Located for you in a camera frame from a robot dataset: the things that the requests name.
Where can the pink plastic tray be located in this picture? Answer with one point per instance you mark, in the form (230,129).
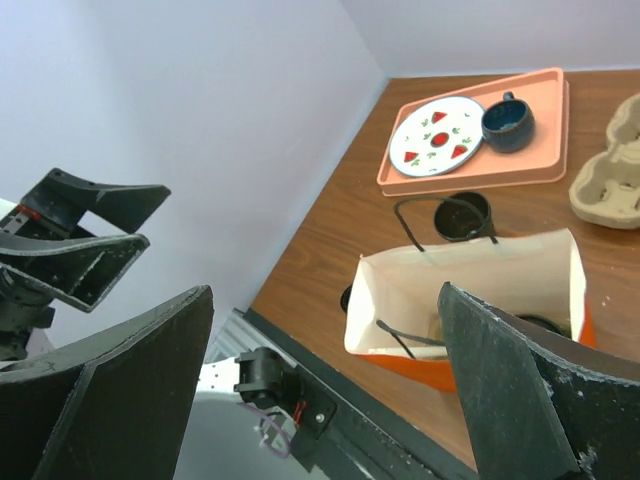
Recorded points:
(543,161)

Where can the orange paper bag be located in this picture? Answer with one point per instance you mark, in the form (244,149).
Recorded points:
(435,313)

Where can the dark coffee cup left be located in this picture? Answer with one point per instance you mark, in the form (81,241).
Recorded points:
(464,216)

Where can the cardboard cup carrier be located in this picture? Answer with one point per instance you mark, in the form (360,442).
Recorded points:
(605,191)

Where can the white plate with strawberry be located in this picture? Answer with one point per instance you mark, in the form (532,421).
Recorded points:
(437,137)

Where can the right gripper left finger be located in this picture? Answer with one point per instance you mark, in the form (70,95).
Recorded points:
(114,405)

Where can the aluminium frame rail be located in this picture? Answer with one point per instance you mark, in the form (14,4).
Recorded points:
(228,338)

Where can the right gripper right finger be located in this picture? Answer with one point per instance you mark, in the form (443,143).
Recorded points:
(538,405)

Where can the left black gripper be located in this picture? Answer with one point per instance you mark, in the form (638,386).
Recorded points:
(46,255)

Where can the dark blue ceramic cup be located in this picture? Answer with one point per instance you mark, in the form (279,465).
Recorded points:
(509,125)

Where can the black cup lid on table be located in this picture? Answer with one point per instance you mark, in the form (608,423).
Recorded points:
(345,298)

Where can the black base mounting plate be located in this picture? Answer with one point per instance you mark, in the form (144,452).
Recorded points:
(362,438)

